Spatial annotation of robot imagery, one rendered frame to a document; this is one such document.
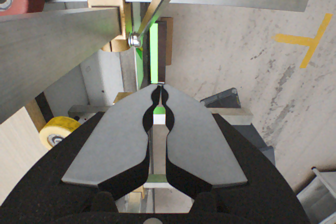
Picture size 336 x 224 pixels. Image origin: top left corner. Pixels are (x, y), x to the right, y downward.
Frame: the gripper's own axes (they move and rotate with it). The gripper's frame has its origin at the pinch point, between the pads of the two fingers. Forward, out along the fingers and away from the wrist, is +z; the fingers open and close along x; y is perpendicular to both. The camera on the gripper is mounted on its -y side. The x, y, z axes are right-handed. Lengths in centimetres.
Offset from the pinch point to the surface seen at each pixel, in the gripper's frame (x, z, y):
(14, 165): -34.5, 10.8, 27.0
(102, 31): -6.1, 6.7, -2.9
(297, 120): 134, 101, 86
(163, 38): 0.0, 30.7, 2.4
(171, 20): 4, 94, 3
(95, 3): -9.2, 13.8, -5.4
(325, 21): 112, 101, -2
